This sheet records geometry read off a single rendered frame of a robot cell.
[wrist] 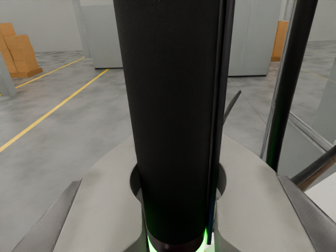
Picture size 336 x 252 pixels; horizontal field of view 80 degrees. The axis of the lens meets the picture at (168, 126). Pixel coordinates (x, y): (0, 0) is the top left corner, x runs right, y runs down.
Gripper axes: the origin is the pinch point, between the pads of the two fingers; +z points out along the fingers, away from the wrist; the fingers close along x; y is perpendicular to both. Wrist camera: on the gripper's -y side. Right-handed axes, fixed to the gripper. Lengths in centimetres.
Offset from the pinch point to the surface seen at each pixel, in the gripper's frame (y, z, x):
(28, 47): 66, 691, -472
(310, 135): 52, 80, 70
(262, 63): 118, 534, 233
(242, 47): 75, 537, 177
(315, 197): 29.9, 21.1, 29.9
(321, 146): 53, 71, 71
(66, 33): 59, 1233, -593
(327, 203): 29.1, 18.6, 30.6
